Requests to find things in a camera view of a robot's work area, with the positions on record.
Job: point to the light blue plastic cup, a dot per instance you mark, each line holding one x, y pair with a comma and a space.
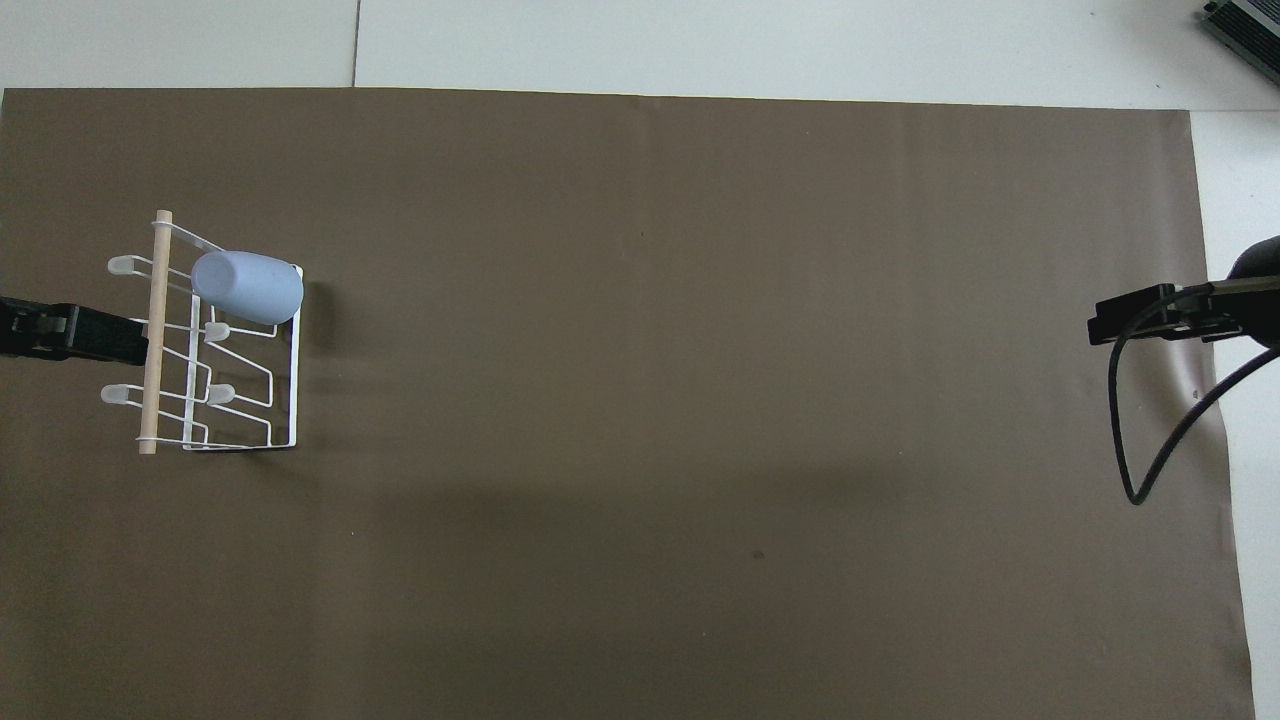
250, 285

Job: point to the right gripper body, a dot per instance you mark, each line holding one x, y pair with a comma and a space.
1260, 305

